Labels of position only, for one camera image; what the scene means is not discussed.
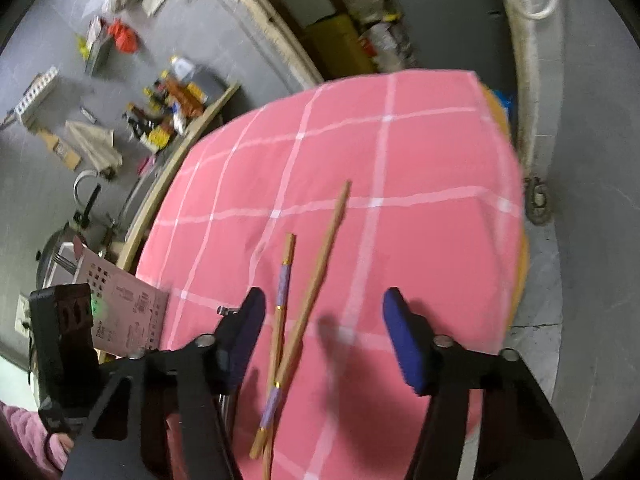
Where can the dark pump bottle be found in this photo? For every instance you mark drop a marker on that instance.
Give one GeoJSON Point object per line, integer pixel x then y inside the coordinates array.
{"type": "Point", "coordinates": [139, 117]}

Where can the yellow wooden table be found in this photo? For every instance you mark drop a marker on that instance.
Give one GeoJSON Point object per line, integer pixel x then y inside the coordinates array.
{"type": "Point", "coordinates": [522, 270]}

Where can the grey wall rack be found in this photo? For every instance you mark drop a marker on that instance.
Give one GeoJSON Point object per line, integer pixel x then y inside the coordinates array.
{"type": "Point", "coordinates": [97, 57]}

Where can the blue plastic bag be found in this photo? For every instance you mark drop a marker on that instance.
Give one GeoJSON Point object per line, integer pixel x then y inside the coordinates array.
{"type": "Point", "coordinates": [504, 104]}

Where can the grey cabinet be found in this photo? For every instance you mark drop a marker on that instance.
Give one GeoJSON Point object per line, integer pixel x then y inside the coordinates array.
{"type": "Point", "coordinates": [450, 10]}

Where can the white plastic wall basket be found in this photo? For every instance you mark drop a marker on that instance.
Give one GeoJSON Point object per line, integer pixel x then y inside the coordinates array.
{"type": "Point", "coordinates": [35, 92]}

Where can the yellow plastic container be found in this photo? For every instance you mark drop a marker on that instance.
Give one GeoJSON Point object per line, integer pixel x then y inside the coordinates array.
{"type": "Point", "coordinates": [340, 47]}

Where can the person's left forearm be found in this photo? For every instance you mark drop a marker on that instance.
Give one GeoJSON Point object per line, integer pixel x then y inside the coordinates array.
{"type": "Point", "coordinates": [25, 430]}

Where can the red plastic bag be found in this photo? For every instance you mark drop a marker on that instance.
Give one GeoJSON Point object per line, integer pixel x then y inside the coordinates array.
{"type": "Point", "coordinates": [124, 36]}

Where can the round metal floor fixture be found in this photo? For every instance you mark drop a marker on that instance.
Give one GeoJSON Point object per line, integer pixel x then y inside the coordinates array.
{"type": "Point", "coordinates": [537, 200]}

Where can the wooden chopstick purple band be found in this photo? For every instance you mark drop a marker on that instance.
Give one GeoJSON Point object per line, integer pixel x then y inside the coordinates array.
{"type": "Point", "coordinates": [285, 280]}
{"type": "Point", "coordinates": [325, 250]}

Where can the beige dish cloth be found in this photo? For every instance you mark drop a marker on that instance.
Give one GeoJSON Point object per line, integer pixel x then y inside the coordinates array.
{"type": "Point", "coordinates": [95, 147]}

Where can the metal fork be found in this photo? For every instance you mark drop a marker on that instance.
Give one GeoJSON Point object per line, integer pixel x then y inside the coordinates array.
{"type": "Point", "coordinates": [62, 260]}

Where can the metal faucet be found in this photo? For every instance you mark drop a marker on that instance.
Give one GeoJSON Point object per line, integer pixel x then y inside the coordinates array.
{"type": "Point", "coordinates": [82, 185]}

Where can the white wall outlet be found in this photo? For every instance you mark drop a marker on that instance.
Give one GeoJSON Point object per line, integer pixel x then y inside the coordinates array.
{"type": "Point", "coordinates": [24, 315]}

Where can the pink plaid tablecloth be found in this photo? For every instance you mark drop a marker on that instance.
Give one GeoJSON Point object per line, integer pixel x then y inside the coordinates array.
{"type": "Point", "coordinates": [400, 160]}

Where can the wooden grater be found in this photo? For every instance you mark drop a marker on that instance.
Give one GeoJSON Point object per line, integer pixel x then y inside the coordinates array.
{"type": "Point", "coordinates": [60, 150]}

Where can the silver metal utensil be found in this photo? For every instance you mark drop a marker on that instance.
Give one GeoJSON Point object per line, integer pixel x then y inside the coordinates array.
{"type": "Point", "coordinates": [230, 310]}

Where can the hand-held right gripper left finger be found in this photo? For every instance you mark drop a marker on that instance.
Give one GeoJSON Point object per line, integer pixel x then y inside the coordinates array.
{"type": "Point", "coordinates": [247, 330]}

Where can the orange sauce pouch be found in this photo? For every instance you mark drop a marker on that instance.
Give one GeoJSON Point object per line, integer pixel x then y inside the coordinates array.
{"type": "Point", "coordinates": [185, 96]}

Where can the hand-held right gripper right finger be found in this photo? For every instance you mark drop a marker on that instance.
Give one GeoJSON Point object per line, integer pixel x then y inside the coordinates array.
{"type": "Point", "coordinates": [402, 340]}

